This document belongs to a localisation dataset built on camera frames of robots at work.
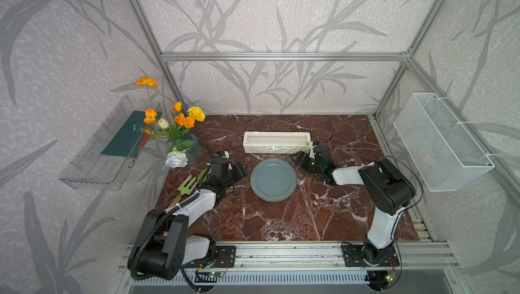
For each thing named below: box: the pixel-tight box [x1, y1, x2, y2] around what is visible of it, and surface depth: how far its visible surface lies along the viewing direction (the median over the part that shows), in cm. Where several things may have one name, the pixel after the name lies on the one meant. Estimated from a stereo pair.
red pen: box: [138, 133, 151, 150], surface depth 70 cm
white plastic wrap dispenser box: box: [243, 131, 312, 154], surface depth 101 cm
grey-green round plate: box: [249, 158, 298, 203], surface depth 95 cm
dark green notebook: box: [100, 110, 149, 158], surface depth 70 cm
